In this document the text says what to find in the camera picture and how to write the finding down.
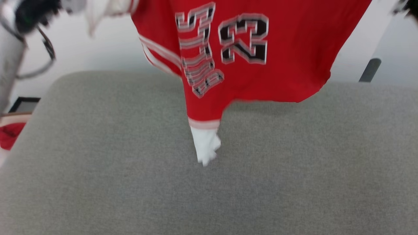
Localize dark grey upright post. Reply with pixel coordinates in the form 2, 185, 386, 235
359, 58, 382, 83

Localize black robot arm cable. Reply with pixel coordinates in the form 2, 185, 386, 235
16, 25, 56, 81

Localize red garment in basket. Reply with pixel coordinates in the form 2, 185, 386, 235
0, 122, 27, 151

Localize red basketball jersey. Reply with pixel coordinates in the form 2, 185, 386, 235
86, 0, 373, 167

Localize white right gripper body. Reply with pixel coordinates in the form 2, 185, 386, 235
391, 0, 418, 21

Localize grey fabric sofa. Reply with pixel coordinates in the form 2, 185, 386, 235
0, 70, 418, 235

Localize black rectangular frame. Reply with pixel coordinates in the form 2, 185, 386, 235
9, 97, 41, 114

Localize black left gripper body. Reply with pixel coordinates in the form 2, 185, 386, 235
14, 0, 62, 34

